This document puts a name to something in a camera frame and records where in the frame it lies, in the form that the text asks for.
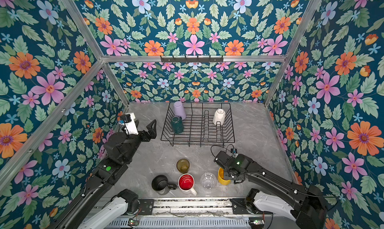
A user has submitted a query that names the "yellow mug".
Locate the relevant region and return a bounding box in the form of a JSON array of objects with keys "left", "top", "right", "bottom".
[{"left": 218, "top": 168, "right": 231, "bottom": 186}]

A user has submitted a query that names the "dark green mug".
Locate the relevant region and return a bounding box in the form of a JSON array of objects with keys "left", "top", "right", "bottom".
[{"left": 171, "top": 116, "right": 184, "bottom": 134}]

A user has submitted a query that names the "clear drinking glass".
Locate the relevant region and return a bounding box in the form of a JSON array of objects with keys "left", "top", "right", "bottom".
[{"left": 201, "top": 172, "right": 217, "bottom": 190}]

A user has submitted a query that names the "lilac plastic cup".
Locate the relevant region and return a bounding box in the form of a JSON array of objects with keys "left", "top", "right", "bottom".
[{"left": 174, "top": 101, "right": 187, "bottom": 120}]

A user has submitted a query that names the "red white mug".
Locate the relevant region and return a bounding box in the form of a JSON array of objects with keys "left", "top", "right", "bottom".
[{"left": 178, "top": 174, "right": 197, "bottom": 196}]

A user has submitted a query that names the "cream white mug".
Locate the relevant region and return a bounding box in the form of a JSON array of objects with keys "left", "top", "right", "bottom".
[{"left": 213, "top": 109, "right": 226, "bottom": 127}]

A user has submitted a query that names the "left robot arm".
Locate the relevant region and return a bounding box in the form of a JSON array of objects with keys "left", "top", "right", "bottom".
[{"left": 48, "top": 120, "right": 157, "bottom": 229}]

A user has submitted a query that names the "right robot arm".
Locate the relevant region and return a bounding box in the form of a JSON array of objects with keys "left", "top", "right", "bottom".
[{"left": 214, "top": 151, "right": 328, "bottom": 229}]

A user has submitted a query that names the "olive green glass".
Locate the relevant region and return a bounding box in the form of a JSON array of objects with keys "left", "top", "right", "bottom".
[{"left": 177, "top": 159, "right": 190, "bottom": 174}]

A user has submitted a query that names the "black mug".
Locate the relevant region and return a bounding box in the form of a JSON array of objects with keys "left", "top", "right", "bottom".
[{"left": 152, "top": 175, "right": 178, "bottom": 196}]

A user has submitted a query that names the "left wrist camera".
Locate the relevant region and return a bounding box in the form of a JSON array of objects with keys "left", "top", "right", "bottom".
[{"left": 120, "top": 113, "right": 139, "bottom": 135}]

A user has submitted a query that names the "black wire dish rack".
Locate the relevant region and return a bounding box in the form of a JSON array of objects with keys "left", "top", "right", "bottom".
[{"left": 161, "top": 102, "right": 235, "bottom": 146}]

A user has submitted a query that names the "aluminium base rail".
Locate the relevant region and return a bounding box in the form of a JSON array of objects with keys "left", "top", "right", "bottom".
[{"left": 67, "top": 196, "right": 317, "bottom": 218}]

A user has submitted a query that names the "wall hook rail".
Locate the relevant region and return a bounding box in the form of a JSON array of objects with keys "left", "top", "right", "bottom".
[{"left": 160, "top": 56, "right": 224, "bottom": 63}]

